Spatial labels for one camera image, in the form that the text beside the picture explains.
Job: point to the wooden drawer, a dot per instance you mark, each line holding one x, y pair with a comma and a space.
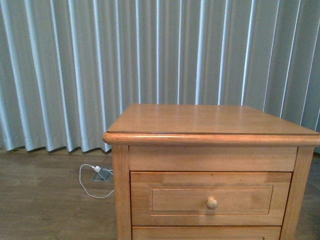
206, 233
180, 198

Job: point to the round wooden drawer knob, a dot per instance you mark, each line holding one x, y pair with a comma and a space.
211, 203

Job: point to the wooden nightstand cabinet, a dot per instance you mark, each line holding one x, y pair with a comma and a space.
207, 138

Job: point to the white floor plug adapter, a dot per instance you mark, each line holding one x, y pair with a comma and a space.
97, 169

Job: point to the metal floor outlet box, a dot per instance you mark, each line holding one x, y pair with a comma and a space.
102, 175

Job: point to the grey pleated curtain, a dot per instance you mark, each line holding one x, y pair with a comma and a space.
69, 68

